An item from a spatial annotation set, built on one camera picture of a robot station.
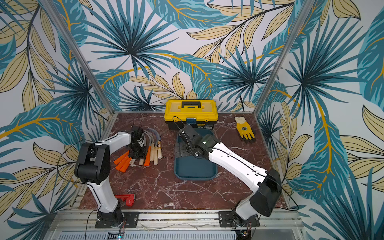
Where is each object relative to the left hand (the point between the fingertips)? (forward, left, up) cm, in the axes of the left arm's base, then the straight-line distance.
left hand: (143, 159), depth 93 cm
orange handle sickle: (0, -3, +1) cm, 3 cm away
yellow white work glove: (+25, -68, +2) cm, 73 cm away
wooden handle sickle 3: (-3, 0, +2) cm, 3 cm away
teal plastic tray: (-5, -32, -1) cm, 32 cm away
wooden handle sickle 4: (-3, +6, +1) cm, 7 cm away
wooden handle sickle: (+12, -8, +1) cm, 14 cm away
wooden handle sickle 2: (+8, -7, +1) cm, 10 cm away
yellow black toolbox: (+25, -37, +15) cm, 47 cm away
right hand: (-3, -26, +19) cm, 33 cm away
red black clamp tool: (-23, +1, +1) cm, 23 cm away
